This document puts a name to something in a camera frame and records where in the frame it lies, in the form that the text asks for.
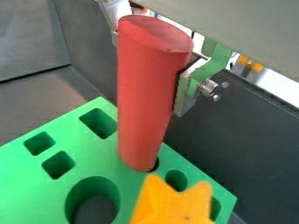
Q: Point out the green shape sorting board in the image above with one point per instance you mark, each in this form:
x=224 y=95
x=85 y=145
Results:
x=65 y=162

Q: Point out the yellow star peg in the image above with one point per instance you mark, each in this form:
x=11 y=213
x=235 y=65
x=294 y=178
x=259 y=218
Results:
x=163 y=206

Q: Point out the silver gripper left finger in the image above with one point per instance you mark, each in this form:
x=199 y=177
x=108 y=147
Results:
x=113 y=10

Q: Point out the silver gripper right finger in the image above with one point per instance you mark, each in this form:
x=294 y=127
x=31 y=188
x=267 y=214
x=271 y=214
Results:
x=195 y=80

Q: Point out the red oval cylinder peg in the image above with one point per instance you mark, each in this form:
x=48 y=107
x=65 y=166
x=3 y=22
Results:
x=153 y=51

